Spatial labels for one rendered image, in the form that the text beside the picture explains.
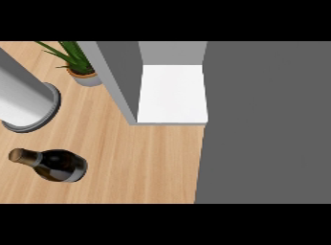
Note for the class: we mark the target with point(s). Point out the dark wine bottle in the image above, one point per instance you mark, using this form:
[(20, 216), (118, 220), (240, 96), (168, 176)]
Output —
[(59, 165)]

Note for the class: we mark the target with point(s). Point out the grey open cabinet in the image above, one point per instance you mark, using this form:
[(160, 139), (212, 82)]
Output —
[(171, 92)]

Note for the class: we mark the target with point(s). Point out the dark grey cabinet door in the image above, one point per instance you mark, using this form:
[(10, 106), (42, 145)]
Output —
[(272, 127)]

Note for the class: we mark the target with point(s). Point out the green potted plant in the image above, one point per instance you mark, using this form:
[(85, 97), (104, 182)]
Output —
[(76, 63)]

